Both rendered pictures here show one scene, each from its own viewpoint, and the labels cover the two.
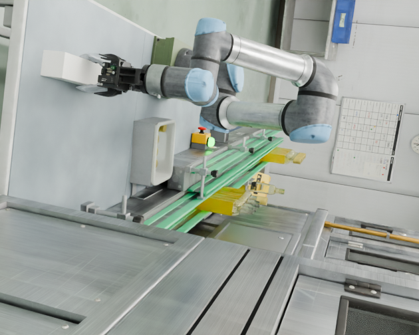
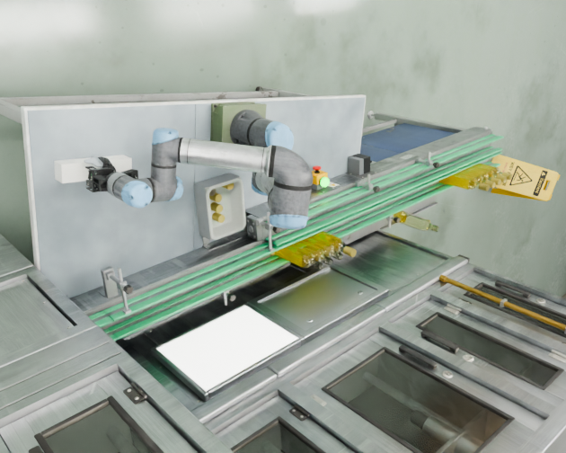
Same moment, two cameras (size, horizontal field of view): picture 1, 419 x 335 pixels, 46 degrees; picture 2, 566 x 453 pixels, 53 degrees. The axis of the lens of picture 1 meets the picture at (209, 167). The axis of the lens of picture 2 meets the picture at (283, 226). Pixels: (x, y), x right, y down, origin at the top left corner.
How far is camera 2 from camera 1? 1.26 m
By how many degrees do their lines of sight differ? 33
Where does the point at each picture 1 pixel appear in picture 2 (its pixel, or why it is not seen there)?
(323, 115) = (286, 206)
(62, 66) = (61, 175)
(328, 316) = (76, 410)
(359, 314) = (101, 413)
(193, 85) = (125, 197)
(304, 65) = (262, 159)
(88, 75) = not seen: hidden behind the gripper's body
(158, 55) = (215, 121)
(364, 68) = not seen: outside the picture
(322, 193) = not seen: outside the picture
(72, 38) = (86, 142)
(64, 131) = (94, 211)
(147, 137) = (202, 199)
